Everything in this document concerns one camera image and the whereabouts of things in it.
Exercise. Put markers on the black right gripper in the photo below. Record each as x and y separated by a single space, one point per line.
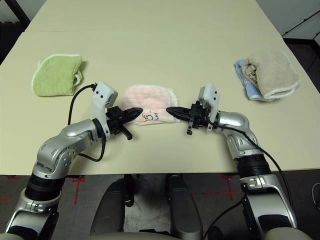
198 117

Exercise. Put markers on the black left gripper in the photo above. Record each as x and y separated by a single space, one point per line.
115 120

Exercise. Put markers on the pink terry towel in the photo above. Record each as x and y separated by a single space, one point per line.
150 100

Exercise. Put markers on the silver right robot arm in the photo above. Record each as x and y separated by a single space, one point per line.
237 125

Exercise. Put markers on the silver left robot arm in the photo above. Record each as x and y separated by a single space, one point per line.
62 145

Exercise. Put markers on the light blue terry towel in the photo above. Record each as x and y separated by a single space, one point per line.
241 72

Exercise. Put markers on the green terry towel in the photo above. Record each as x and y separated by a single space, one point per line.
55 75

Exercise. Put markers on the beige terry towel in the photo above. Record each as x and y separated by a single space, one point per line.
275 72

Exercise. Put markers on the black right robot leg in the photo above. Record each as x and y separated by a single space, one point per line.
182 207

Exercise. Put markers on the black robot leg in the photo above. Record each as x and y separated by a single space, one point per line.
182 207
107 210

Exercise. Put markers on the black left robot leg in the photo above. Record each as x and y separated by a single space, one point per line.
107 210

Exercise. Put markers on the black foam floor mat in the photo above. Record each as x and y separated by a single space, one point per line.
10 40

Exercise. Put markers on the black tripod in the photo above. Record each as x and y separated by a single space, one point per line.
300 22

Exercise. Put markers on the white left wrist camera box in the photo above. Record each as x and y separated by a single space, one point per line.
100 100

